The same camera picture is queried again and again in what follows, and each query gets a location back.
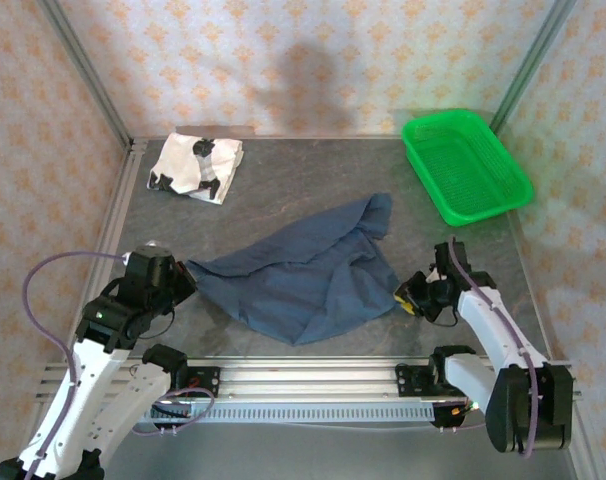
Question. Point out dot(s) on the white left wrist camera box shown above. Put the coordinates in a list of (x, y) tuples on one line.
[(153, 244)]

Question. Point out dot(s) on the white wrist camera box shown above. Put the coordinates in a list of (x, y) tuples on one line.
[(153, 244), (434, 275)]

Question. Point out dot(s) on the aluminium frame leg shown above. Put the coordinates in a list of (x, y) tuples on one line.
[(585, 465), (39, 415)]

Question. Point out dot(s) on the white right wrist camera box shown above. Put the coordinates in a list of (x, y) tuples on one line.
[(434, 275)]

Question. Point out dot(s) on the aluminium frame post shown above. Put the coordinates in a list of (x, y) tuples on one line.
[(83, 70), (533, 65)]

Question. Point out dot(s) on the aluminium right frame post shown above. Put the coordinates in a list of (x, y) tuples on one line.
[(533, 65)]

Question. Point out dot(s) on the wide aluminium table side rail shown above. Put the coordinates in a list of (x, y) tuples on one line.
[(118, 200)]

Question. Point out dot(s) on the green plastic basket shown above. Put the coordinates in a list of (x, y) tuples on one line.
[(463, 165)]

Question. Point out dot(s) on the aluminium cross rail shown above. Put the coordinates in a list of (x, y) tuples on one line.
[(308, 380)]

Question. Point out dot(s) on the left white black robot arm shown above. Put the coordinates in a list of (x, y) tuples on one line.
[(83, 390)]

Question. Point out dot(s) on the aluminium left frame post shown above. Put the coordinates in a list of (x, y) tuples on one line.
[(83, 70)]

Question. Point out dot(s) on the aluminium table back rail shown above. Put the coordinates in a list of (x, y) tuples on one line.
[(308, 137)]

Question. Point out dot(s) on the dark blue t-shirt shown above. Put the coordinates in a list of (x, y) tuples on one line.
[(293, 280)]

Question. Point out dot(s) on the white t-shirt with black print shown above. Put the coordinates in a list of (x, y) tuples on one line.
[(183, 160)]

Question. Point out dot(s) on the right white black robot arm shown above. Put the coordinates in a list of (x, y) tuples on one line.
[(498, 330)]

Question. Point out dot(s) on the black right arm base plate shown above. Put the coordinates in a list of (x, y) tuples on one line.
[(408, 380)]

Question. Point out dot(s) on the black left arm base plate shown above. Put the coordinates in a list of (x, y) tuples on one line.
[(208, 382)]

